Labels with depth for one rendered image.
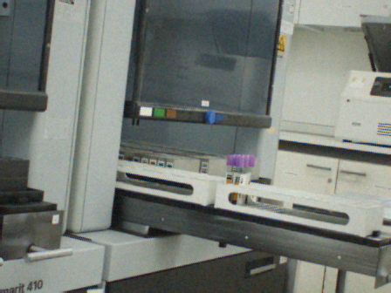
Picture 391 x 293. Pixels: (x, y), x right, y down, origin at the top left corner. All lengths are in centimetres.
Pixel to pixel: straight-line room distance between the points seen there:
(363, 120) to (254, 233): 247
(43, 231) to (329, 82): 345
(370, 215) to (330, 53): 328
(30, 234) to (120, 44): 45
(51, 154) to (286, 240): 44
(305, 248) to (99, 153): 43
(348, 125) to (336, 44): 85
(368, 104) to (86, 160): 251
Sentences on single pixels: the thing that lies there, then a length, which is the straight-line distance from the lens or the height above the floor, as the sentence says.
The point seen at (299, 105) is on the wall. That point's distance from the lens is 463.
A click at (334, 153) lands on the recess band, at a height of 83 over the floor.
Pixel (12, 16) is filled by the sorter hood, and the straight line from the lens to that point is 128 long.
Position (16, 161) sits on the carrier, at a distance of 131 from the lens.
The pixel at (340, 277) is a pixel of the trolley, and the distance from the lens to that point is 214.
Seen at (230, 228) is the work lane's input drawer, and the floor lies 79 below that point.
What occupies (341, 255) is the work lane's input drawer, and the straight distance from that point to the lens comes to 134.
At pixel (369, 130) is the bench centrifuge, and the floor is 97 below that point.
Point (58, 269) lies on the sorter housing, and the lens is 132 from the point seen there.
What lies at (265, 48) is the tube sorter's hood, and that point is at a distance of 200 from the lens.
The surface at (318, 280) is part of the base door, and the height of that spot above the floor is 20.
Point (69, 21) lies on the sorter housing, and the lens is 139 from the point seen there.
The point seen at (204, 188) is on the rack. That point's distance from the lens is 147.
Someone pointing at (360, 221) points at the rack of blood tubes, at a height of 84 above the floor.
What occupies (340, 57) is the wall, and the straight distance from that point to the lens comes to 456.
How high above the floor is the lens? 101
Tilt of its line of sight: 3 degrees down
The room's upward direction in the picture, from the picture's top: 7 degrees clockwise
